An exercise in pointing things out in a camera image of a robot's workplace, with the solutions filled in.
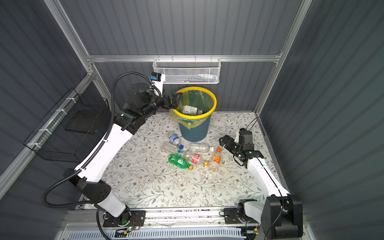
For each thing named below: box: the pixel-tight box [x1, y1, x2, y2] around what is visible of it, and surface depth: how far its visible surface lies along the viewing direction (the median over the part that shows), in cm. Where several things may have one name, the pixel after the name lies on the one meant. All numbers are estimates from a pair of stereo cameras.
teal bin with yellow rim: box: [172, 86, 217, 143], surface depth 96 cm
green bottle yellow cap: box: [168, 154, 194, 171], surface depth 92 cm
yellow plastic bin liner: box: [169, 89, 214, 130], surface depth 98 cm
